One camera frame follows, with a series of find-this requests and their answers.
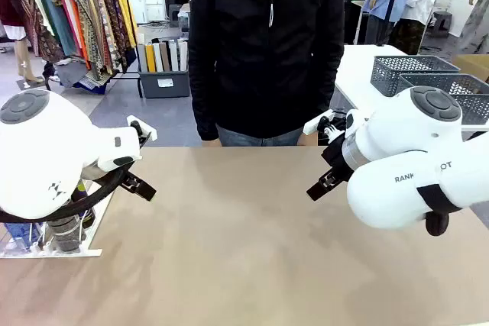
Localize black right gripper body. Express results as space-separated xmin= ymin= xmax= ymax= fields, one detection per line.
xmin=320 ymin=135 xmax=355 ymax=182

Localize black Pepsi can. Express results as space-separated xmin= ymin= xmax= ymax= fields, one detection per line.
xmin=70 ymin=180 xmax=96 ymax=230

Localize dark grey Pepsi can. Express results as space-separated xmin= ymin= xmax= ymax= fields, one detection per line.
xmin=44 ymin=214 xmax=83 ymax=254

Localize grey plastic lattice basket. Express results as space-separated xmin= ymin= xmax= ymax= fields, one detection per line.
xmin=370 ymin=55 xmax=461 ymax=98
xmin=397 ymin=73 xmax=489 ymax=125

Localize person's left forearm black sleeve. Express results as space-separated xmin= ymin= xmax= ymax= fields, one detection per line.
xmin=305 ymin=73 xmax=345 ymax=137

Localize person's right forearm black sleeve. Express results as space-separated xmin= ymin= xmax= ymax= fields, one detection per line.
xmin=189 ymin=81 xmax=222 ymax=142

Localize white can dispenser rack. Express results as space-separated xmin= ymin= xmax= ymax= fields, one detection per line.
xmin=0 ymin=188 xmax=103 ymax=259

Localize white side table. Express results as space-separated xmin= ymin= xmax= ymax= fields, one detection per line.
xmin=334 ymin=44 xmax=489 ymax=132

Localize grey storage bin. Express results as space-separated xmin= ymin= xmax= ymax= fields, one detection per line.
xmin=138 ymin=69 xmax=191 ymax=99

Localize black clothes rack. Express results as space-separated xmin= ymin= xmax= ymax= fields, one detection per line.
xmin=45 ymin=0 xmax=144 ymax=98

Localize person in black jacket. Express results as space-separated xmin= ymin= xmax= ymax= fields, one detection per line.
xmin=188 ymin=0 xmax=345 ymax=147

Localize grey fabric roll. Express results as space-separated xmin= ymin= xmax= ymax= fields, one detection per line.
xmin=137 ymin=44 xmax=148 ymax=73

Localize yellow fabric roll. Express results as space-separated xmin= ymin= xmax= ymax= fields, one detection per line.
xmin=145 ymin=44 xmax=157 ymax=73

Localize white fabric roll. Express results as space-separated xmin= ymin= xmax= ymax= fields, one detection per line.
xmin=169 ymin=39 xmax=180 ymax=72
xmin=177 ymin=38 xmax=189 ymax=72
xmin=152 ymin=42 xmax=164 ymax=73

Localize grey fabric pile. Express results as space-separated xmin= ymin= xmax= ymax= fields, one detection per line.
xmin=54 ymin=59 xmax=112 ymax=95

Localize brown fabric roll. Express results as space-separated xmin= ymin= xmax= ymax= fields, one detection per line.
xmin=159 ymin=41 xmax=171 ymax=73

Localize brown cardboard box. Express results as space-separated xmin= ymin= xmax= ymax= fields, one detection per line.
xmin=452 ymin=53 xmax=489 ymax=83

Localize orange garment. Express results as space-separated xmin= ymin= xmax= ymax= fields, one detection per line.
xmin=67 ymin=0 xmax=92 ymax=70

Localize grey plastic stool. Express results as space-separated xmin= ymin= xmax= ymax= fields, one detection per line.
xmin=432 ymin=11 xmax=454 ymax=39

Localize mannequin legs on stand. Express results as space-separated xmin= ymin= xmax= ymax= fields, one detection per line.
xmin=14 ymin=35 xmax=46 ymax=91

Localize white air purifier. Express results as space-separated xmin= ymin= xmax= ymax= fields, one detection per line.
xmin=128 ymin=0 xmax=147 ymax=24

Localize brown patterned garment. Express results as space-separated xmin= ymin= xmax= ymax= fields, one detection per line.
xmin=18 ymin=0 xmax=65 ymax=63

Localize yellow garment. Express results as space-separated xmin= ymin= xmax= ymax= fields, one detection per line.
xmin=106 ymin=0 xmax=138 ymax=49

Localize mannequin in grey dress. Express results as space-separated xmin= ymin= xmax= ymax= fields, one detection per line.
xmin=456 ymin=0 xmax=489 ymax=55

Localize teal green garment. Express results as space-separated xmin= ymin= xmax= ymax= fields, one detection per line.
xmin=31 ymin=0 xmax=78 ymax=56

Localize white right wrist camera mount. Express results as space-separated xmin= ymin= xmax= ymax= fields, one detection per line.
xmin=303 ymin=109 xmax=358 ymax=143

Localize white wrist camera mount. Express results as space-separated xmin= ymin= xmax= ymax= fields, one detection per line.
xmin=303 ymin=109 xmax=358 ymax=143
xmin=125 ymin=115 xmax=158 ymax=144

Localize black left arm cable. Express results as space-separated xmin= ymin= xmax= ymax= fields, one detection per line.
xmin=0 ymin=164 xmax=134 ymax=224

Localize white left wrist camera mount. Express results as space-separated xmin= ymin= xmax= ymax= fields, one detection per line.
xmin=125 ymin=115 xmax=158 ymax=144

